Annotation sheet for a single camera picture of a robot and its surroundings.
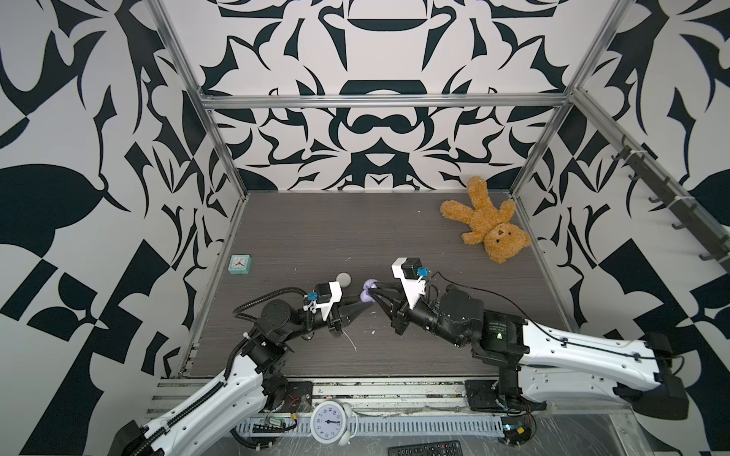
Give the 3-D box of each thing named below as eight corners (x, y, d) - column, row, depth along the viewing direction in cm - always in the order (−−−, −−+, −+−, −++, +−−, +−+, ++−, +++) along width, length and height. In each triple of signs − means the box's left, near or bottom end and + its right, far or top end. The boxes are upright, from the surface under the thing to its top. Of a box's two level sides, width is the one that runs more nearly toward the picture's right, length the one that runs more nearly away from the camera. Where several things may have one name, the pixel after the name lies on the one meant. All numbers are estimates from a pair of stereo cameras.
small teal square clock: (230, 274, 99) (226, 269, 97) (234, 259, 103) (231, 255, 100) (248, 274, 99) (245, 269, 97) (252, 260, 103) (249, 255, 100)
